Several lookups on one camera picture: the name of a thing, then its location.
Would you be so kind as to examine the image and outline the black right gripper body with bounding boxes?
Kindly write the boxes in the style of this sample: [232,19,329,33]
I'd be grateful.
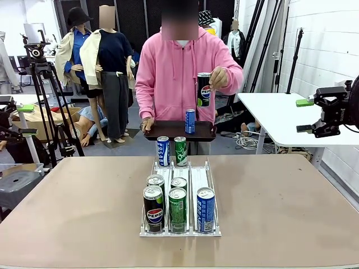
[314,80,354,127]

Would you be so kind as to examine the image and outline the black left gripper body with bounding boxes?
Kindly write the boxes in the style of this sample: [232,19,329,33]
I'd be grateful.
[0,104,14,127]

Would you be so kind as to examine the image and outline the black Pepsi can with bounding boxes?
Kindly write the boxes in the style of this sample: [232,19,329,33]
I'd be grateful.
[146,174,165,194]
[196,72,212,108]
[142,185,165,234]

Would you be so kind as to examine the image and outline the blue Pocari Sweat can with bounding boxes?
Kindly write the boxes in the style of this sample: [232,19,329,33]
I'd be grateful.
[185,109,196,135]
[156,136,171,168]
[196,187,216,234]

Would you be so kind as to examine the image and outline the dark brown serving tray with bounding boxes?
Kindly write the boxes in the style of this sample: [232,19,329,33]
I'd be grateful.
[143,120,217,141]

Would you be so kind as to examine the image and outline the person's left forearm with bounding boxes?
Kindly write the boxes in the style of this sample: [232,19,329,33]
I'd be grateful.
[224,63,244,95]

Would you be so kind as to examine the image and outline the person's right forearm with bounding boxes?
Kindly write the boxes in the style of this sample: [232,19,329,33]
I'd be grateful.
[135,84,157,120]

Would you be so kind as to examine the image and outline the person in pink hoodie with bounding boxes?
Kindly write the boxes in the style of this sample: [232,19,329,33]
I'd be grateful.
[135,0,244,156]

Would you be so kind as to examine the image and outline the person's left hand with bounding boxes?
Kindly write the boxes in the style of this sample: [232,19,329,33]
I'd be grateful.
[209,66,229,91]

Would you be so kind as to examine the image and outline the person's right hand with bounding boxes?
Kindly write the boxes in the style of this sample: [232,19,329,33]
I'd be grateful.
[140,117,155,134]

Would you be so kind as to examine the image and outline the large white table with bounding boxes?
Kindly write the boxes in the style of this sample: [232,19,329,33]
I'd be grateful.
[237,92,359,170]

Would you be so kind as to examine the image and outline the black office chair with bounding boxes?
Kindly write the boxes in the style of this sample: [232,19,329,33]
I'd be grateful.
[8,55,32,87]

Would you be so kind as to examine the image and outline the brown cardboard box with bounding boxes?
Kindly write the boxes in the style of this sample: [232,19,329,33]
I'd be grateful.
[11,104,82,142]

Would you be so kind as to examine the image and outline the mannequin in gray coat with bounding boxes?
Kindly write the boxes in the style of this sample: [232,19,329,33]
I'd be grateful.
[0,31,21,95]

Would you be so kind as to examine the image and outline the gray plastic stool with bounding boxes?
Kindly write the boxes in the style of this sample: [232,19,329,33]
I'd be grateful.
[0,170,45,210]

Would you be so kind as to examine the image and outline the kneeling mannequin in denim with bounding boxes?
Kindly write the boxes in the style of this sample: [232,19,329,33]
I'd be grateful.
[71,106,109,148]

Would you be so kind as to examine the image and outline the black light stand pole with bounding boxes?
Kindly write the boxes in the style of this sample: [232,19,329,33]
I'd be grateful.
[242,0,267,95]
[249,0,281,94]
[273,5,290,93]

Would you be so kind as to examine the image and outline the mannequin with blue shirt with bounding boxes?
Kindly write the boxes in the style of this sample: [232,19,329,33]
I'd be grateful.
[54,7,109,143]

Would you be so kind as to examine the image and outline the mannequin in black white jacket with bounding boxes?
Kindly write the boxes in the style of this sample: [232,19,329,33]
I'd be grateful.
[223,20,247,68]

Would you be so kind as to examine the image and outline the mannequin with navy top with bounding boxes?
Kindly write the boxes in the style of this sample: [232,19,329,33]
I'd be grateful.
[79,4,136,144]

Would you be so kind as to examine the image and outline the black bucket hat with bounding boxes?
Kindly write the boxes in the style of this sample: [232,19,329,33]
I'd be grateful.
[66,7,94,28]

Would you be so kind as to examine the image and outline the white can dispenser rack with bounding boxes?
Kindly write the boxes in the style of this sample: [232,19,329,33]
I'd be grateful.
[139,158,222,238]

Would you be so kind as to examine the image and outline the mannequin in yellow hoodie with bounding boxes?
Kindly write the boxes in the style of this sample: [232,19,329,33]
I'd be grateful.
[198,10,219,36]

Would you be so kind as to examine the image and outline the green Chilsung cider can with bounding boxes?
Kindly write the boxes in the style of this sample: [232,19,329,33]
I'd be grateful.
[173,136,188,167]
[170,177,188,191]
[168,187,188,234]

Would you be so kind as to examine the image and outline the patterned bucket hat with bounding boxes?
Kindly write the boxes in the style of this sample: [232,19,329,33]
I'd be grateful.
[199,10,216,26]

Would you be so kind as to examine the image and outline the black camera tripod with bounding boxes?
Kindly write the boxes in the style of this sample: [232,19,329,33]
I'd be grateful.
[24,60,85,169]

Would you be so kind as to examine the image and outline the black tripod camera head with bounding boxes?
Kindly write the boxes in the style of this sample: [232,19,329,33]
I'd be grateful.
[20,29,52,64]

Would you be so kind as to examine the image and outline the white cable coil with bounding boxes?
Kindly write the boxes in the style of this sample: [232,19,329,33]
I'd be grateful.
[234,131,278,151]

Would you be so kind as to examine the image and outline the dark mannequin base plate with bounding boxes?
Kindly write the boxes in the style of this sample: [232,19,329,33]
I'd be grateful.
[101,128,141,149]

